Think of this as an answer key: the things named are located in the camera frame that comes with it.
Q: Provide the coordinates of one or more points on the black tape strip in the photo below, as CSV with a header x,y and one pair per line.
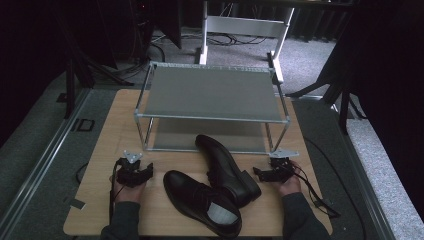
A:
x,y
76,202

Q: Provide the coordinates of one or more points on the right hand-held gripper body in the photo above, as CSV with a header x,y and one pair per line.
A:
x,y
281,165

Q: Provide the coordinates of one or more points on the black tripod stand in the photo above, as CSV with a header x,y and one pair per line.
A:
x,y
71,83
343,100

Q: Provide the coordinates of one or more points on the person's right hand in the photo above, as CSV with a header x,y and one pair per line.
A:
x,y
290,187

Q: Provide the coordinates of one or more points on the aluminium floor rail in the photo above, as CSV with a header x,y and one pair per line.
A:
x,y
363,186
40,156

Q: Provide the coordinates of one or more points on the black leather shoe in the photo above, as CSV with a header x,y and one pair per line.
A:
x,y
226,170
196,200

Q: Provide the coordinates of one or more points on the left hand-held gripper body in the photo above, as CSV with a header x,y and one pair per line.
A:
x,y
128,173

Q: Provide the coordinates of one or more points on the white desk frame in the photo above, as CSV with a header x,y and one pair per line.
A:
x,y
243,26

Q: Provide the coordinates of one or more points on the person's left hand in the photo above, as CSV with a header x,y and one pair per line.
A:
x,y
128,194

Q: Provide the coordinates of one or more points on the grey two-tier shoe rack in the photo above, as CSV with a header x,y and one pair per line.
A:
x,y
213,91

